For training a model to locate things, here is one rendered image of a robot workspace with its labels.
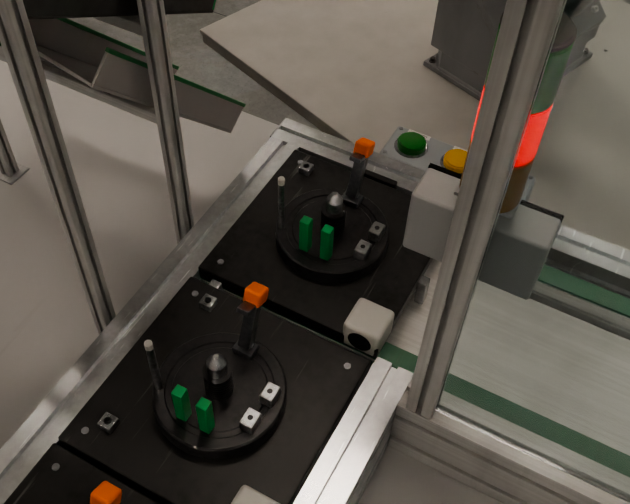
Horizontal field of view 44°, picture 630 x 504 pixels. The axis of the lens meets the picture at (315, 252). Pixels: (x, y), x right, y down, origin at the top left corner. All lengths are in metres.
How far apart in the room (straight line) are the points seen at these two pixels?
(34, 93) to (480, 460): 0.57
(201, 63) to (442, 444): 2.17
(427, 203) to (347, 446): 0.30
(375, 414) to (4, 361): 0.48
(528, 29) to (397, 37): 1.00
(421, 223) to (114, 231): 0.58
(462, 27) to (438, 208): 0.72
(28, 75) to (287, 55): 0.79
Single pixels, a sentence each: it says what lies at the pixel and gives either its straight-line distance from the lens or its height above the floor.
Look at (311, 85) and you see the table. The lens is 1.36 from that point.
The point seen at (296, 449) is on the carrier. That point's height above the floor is 0.97.
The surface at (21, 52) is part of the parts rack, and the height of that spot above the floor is 1.31.
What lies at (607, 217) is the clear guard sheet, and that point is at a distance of 0.57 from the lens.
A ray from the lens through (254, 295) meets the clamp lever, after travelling 0.78.
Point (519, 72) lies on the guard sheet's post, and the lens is 0.51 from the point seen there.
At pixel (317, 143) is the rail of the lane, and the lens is 1.11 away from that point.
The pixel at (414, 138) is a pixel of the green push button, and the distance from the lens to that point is 1.10.
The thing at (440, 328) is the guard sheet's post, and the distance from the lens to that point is 0.73.
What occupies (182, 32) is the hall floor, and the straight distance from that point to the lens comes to 3.01.
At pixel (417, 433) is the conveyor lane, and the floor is 0.92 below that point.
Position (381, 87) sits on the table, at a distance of 1.37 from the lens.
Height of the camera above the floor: 1.70
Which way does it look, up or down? 50 degrees down
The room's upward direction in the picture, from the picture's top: 3 degrees clockwise
